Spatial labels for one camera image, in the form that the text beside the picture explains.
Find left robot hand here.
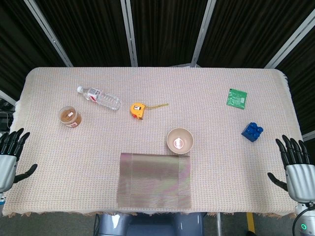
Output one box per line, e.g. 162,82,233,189
0,128,38,194

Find green foil packet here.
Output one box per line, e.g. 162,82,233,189
226,88,248,109

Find dark equipment with cables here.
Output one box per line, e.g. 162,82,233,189
0,98,15,132

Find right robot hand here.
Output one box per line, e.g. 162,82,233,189
267,134,315,204

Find blue toy brick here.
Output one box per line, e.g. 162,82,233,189
241,121,264,143

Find clear jar of rubber bands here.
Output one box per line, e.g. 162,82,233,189
58,106,82,128

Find yellow tape measure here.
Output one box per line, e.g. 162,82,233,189
129,102,169,120

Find light brown bowl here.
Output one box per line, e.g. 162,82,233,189
166,127,194,156

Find brown woven placemat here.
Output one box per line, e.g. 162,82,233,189
117,152,192,209

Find grey robot torso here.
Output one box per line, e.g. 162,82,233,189
94,212,207,236

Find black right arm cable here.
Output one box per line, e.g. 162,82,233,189
292,201,315,236

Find beige woven tablecloth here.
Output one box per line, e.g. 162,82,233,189
0,66,315,219

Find clear plastic water bottle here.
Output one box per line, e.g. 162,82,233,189
76,86,123,111

